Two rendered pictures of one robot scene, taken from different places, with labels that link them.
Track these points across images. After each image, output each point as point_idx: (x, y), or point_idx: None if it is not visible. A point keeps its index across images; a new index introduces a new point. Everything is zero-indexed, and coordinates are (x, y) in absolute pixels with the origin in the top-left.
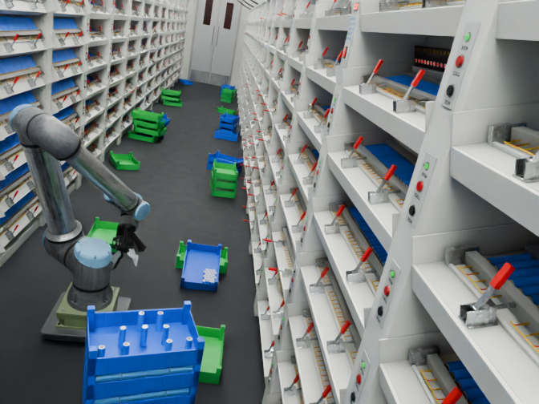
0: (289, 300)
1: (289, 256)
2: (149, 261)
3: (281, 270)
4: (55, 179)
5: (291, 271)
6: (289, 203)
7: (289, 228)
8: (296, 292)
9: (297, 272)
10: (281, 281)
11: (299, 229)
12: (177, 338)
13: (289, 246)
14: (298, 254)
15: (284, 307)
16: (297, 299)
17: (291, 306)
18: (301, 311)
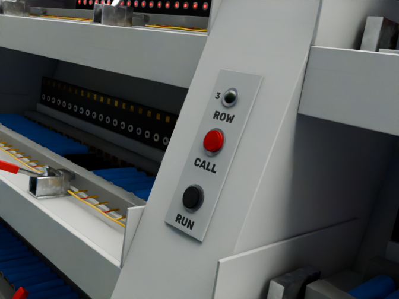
0: (196, 244)
1: (24, 153)
2: None
3: (34, 172)
4: None
5: (69, 175)
6: (19, 6)
7: (74, 22)
8: (263, 192)
9: (281, 85)
10: (43, 209)
11: (123, 19)
12: None
13: (10, 132)
14: (249, 19)
15: (114, 298)
16: (259, 228)
17: (233, 269)
18: (259, 291)
